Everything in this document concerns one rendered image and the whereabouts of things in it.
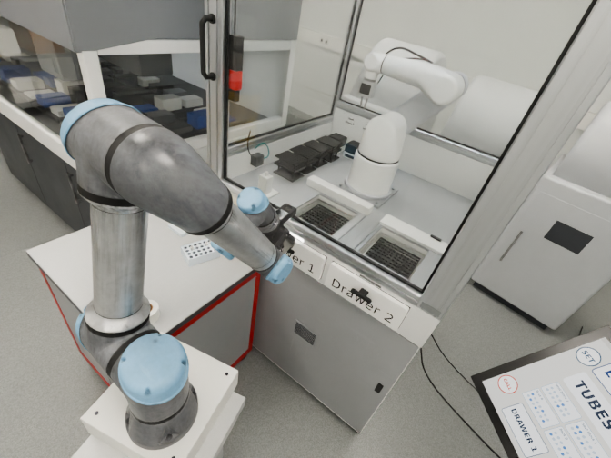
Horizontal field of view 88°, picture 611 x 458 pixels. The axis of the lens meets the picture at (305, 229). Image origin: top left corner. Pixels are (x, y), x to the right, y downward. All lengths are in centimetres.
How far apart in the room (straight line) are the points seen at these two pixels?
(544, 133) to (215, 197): 63
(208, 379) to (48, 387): 121
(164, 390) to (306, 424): 119
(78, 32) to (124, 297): 95
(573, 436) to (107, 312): 92
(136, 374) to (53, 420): 127
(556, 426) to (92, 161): 95
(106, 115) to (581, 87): 77
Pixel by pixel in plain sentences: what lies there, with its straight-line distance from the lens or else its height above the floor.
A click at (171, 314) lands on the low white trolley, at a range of 113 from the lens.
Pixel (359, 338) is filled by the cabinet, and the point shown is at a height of 66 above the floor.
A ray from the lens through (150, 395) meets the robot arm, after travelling 69.
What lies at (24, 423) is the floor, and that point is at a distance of 198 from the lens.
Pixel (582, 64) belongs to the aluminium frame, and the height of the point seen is 163.
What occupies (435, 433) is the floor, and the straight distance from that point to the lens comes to 201.
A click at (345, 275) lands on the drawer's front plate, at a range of 108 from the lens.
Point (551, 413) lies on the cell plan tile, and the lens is 91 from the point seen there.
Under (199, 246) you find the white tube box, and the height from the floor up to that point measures 80.
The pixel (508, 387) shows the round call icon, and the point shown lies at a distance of 93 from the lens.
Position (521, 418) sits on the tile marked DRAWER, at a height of 101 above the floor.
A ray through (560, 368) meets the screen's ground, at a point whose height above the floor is 110.
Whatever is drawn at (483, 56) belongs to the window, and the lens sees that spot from 80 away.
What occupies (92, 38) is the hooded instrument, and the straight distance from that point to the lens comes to 141.
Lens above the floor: 166
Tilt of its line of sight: 37 degrees down
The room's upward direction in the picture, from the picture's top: 12 degrees clockwise
